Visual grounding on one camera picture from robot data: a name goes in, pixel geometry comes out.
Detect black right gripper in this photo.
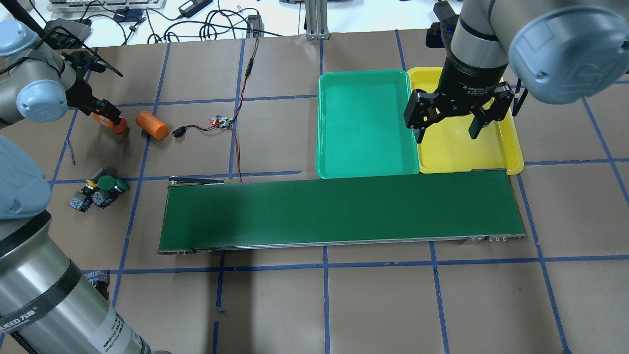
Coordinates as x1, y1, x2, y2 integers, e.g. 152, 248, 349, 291
404, 55, 515, 144

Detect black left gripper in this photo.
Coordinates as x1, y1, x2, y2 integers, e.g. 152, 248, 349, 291
64, 52, 110, 115

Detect orange cylinder with 4680 text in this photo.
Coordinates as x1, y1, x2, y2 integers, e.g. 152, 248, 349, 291
92, 114, 128, 134

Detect plain orange cylinder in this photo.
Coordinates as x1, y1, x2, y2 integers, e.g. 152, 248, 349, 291
135, 111, 170, 140

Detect green push button switch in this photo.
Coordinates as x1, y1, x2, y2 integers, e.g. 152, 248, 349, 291
91, 169, 129, 194
92, 175, 118, 208

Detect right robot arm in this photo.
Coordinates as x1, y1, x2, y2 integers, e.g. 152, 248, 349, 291
403, 0, 629, 143

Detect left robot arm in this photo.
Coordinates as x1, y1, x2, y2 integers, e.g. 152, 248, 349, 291
1, 19, 152, 354

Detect yellow plastic tray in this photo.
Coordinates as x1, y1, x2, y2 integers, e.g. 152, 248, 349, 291
407, 67, 524, 176

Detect green plastic tray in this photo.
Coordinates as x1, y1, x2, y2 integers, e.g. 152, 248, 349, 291
316, 69, 420, 179

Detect small motor controller board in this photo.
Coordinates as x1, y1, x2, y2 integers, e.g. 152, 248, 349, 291
210, 115, 234, 130

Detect green conveyor belt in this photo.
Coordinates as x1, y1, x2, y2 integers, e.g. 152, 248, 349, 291
157, 170, 525, 255

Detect black cable connector plug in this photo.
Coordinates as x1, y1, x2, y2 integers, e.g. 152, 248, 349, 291
172, 126, 187, 138

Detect tangle of black cables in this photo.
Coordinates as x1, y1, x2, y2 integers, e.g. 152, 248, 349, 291
29, 0, 305, 45

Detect red black power cable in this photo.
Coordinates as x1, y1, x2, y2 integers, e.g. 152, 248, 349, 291
183, 38, 260, 183

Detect aluminium frame post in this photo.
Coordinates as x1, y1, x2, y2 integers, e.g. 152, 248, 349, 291
305, 0, 330, 42

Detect lone yellow push button switch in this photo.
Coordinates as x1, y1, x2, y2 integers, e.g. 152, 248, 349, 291
86, 270, 110, 300

